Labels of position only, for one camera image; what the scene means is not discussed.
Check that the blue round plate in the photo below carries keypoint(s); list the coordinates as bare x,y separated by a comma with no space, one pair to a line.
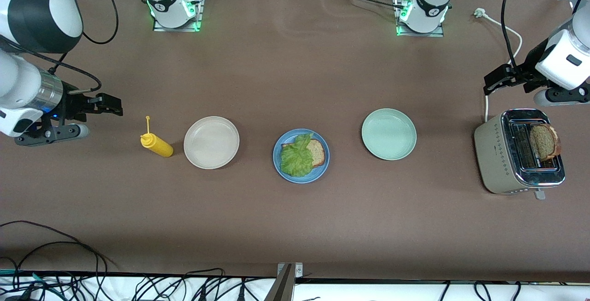
322,172

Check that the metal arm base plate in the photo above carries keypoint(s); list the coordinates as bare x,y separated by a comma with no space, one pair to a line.
177,29
419,34

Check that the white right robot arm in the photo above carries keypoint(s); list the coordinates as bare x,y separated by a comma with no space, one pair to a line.
41,10

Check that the green round plate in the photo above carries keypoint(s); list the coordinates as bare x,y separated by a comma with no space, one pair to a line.
389,134

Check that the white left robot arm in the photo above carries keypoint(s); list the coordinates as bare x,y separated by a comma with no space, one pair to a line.
431,1

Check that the green lettuce leaf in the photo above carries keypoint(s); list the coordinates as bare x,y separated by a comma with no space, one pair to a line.
297,158

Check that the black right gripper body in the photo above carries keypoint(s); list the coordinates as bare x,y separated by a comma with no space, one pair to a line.
73,104

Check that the brown bread slice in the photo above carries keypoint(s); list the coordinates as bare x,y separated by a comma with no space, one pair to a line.
544,143
319,153

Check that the yellow squeeze bottle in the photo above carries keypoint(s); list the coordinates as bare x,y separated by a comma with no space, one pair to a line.
160,146

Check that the small metal bracket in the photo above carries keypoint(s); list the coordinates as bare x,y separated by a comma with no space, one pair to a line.
298,269

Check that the beige round plate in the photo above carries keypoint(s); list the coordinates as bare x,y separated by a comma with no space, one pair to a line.
211,143

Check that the dark metal pole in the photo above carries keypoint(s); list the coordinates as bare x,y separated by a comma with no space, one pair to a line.
281,289

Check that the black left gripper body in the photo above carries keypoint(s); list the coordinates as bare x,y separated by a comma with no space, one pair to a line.
526,71

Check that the beige chrome toaster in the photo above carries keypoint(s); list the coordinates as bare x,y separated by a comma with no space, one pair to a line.
495,158

